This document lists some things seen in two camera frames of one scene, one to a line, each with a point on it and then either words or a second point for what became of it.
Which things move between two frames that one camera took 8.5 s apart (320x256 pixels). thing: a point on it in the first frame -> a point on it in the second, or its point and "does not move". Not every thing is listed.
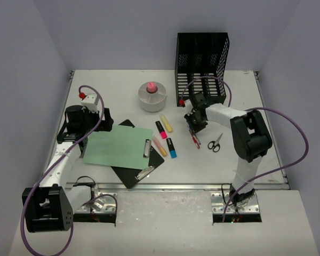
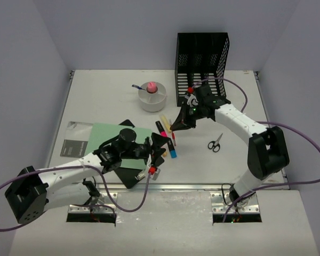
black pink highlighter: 161,130 does not move
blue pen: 197,138 -> 134,85
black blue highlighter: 172,149 does not move
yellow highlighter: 167,125 does not move
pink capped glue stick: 151,87 does not move
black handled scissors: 215,145 does not move
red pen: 194,138 -> 174,138
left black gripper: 102,122 -> 151,147
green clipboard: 123,146 does not move
